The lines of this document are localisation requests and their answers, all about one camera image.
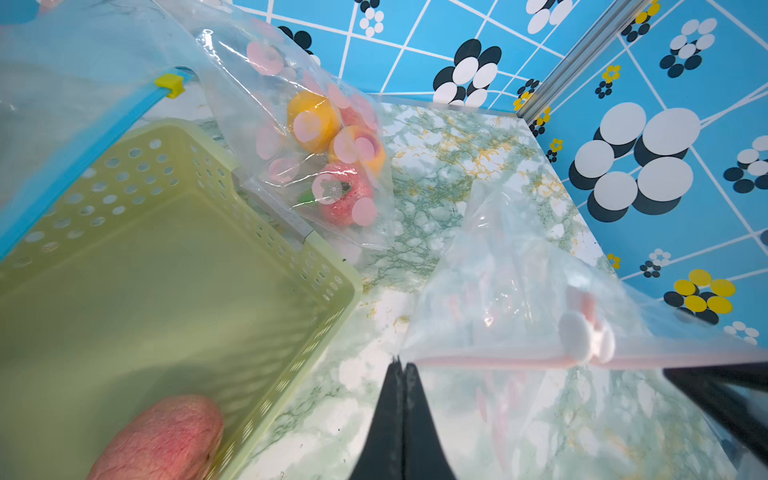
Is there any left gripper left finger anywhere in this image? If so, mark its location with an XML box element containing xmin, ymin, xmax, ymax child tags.
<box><xmin>349</xmin><ymin>358</ymin><xmax>405</xmax><ymax>480</ymax></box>

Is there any clear zip-top bag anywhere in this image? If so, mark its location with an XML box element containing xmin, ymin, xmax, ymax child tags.
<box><xmin>1</xmin><ymin>1</ymin><xmax>194</xmax><ymax>256</ymax></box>

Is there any pink peach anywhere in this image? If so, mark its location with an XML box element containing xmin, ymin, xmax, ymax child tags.
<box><xmin>311</xmin><ymin>163</ymin><xmax>379</xmax><ymax>227</ymax></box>
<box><xmin>88</xmin><ymin>395</ymin><xmax>224</xmax><ymax>479</ymax></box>

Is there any pale green plastic basket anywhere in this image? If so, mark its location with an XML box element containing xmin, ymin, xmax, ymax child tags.
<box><xmin>1</xmin><ymin>120</ymin><xmax>362</xmax><ymax>479</ymax></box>

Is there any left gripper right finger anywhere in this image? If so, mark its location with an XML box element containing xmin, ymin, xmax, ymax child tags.
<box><xmin>403</xmin><ymin>363</ymin><xmax>455</xmax><ymax>480</ymax></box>

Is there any pink peach right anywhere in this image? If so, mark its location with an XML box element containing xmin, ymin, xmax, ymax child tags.
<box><xmin>311</xmin><ymin>163</ymin><xmax>379</xmax><ymax>227</ymax></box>

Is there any pink peach front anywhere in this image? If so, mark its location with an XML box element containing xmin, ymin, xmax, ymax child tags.
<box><xmin>88</xmin><ymin>395</ymin><xmax>224</xmax><ymax>479</ymax></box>

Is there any yellow red blush peach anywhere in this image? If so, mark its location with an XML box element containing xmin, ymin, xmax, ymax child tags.
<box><xmin>328</xmin><ymin>125</ymin><xmax>387</xmax><ymax>178</ymax></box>

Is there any plain yellow peach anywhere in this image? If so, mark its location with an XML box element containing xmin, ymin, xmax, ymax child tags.
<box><xmin>286</xmin><ymin>91</ymin><xmax>342</xmax><ymax>153</ymax></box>

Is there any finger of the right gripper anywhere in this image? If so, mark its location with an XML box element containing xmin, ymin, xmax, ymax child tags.
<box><xmin>663</xmin><ymin>362</ymin><xmax>767</xmax><ymax>447</ymax></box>

